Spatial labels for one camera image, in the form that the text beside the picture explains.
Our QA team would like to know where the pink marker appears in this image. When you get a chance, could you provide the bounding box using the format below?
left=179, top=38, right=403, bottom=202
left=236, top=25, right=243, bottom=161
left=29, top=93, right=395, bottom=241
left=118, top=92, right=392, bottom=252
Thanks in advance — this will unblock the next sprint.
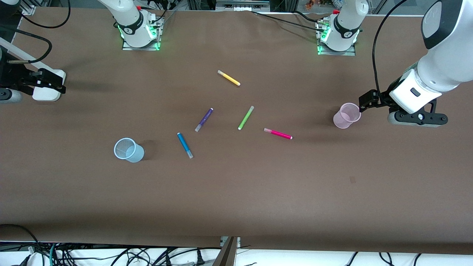
left=263, top=127, right=293, bottom=140

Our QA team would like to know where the blue marker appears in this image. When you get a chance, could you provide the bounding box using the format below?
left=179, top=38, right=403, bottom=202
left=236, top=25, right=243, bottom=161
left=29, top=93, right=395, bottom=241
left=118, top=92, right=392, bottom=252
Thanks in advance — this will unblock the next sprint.
left=177, top=132, right=194, bottom=159

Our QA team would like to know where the translucent pink cup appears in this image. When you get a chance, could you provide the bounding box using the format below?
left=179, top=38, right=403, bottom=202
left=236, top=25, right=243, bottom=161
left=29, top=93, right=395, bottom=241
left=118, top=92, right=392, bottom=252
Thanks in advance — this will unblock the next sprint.
left=333, top=103, right=361, bottom=129

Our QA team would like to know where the translucent blue cup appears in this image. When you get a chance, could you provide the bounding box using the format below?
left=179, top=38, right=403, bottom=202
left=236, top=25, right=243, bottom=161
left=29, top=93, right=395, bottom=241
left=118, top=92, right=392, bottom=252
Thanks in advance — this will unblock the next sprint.
left=113, top=137, right=145, bottom=163

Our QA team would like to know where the green marker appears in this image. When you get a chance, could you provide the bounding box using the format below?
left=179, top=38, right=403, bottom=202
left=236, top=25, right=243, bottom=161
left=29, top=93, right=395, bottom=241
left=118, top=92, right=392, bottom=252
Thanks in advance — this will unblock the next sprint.
left=238, top=106, right=255, bottom=130

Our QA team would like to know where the yellow marker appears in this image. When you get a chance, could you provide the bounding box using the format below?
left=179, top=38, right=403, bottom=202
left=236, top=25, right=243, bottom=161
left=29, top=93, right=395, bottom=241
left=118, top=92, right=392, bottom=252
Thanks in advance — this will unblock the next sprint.
left=217, top=70, right=241, bottom=86

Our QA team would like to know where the grey metal device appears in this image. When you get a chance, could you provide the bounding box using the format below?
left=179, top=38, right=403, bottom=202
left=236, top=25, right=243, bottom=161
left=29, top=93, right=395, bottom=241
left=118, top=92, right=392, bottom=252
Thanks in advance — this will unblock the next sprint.
left=216, top=0, right=271, bottom=11

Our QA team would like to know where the purple marker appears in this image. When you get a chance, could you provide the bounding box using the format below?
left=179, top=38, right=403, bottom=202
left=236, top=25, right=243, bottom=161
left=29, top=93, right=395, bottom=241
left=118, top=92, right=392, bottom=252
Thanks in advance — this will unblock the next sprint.
left=194, top=108, right=214, bottom=133

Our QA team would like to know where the wooden table leg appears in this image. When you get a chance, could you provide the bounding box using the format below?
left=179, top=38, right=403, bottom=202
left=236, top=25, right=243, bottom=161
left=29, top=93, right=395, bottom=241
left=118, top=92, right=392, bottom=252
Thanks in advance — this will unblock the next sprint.
left=212, top=236, right=238, bottom=266

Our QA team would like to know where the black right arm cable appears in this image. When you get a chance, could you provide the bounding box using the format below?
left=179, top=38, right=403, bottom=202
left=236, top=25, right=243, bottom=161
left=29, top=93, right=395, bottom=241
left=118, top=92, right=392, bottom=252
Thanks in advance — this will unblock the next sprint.
left=0, top=0, right=71, bottom=64

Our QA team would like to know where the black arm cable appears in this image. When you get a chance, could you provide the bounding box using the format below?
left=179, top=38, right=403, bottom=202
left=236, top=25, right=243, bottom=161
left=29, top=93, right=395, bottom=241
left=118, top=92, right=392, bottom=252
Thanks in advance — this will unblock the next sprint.
left=0, top=0, right=71, bottom=64
left=372, top=0, right=408, bottom=93

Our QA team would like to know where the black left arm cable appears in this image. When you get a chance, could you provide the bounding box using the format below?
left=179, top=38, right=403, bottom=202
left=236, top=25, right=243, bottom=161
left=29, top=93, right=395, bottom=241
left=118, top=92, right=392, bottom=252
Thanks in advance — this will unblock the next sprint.
left=372, top=0, right=408, bottom=93

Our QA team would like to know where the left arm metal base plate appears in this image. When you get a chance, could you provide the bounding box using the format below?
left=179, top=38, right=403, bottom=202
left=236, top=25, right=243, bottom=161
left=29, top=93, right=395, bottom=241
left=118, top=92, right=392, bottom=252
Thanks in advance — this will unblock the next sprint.
left=316, top=18, right=356, bottom=57

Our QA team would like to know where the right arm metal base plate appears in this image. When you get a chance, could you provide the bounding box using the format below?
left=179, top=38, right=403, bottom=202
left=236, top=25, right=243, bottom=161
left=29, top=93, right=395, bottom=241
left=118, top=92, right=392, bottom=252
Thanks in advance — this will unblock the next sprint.
left=121, top=14, right=162, bottom=51

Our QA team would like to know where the short black table cable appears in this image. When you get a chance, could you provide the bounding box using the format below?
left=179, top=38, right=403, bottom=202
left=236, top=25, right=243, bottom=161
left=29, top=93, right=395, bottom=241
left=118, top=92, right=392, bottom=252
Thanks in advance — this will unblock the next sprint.
left=294, top=10, right=323, bottom=23

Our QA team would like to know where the long black table cable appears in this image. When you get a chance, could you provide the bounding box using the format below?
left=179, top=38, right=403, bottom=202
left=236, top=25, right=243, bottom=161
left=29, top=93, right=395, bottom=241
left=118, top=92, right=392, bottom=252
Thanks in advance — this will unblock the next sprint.
left=251, top=10, right=320, bottom=30

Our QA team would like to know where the thick black looped cable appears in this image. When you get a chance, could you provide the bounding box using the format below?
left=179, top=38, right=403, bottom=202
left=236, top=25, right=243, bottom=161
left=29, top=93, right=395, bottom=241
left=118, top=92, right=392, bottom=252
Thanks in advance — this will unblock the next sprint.
left=0, top=224, right=42, bottom=253

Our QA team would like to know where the black cable tangle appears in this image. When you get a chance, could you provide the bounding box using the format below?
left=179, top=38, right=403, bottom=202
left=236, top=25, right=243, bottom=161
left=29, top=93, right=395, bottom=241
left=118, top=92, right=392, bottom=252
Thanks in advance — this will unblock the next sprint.
left=55, top=246, right=222, bottom=266

